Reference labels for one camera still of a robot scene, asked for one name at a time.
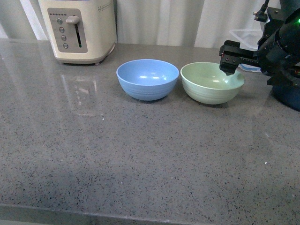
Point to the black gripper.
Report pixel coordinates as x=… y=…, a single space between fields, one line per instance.
x=232 y=56

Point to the green bowl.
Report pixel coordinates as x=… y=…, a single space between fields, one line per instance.
x=207 y=84

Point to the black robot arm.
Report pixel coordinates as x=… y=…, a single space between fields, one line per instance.
x=278 y=52

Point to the blue bowl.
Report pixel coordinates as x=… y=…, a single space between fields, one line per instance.
x=147 y=79

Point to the clear plastic container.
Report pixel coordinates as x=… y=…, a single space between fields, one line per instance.
x=248 y=38

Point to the white pleated curtain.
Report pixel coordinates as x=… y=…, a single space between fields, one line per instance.
x=196 y=23

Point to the cream two-slot toaster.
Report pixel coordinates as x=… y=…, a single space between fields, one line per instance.
x=80 y=31

